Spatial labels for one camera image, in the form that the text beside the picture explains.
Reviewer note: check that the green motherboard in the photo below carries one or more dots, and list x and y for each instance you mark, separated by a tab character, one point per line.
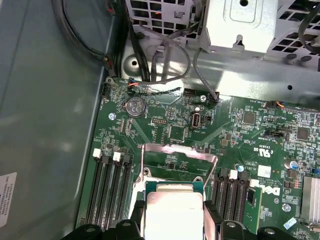
225	130

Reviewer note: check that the silver CPU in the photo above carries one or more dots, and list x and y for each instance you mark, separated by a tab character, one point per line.
175	215

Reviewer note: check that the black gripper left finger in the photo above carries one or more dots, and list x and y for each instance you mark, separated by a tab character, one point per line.
127	230

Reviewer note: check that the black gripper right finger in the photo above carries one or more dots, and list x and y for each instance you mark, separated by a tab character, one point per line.
232	230

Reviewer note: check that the metal socket cover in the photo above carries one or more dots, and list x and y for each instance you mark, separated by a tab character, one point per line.
180	150

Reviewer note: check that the silver USB port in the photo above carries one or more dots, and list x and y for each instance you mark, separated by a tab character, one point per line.
196	121

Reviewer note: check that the perforated metal drive cage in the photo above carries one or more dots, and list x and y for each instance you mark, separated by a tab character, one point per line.
170	27

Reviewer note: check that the silver metal bracket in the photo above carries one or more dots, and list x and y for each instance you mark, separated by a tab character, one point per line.
225	32

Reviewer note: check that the CPU socket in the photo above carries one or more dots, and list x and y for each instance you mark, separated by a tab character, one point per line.
138	191

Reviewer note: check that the silver coin battery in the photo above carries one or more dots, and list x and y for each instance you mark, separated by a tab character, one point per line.
135	107

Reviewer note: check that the square black chip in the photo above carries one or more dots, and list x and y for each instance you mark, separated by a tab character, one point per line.
177	132

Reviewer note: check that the silver finned heatsink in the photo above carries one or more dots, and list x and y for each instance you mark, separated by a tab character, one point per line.
311	197

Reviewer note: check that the black PC case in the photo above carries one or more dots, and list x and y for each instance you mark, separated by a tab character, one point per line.
50	100

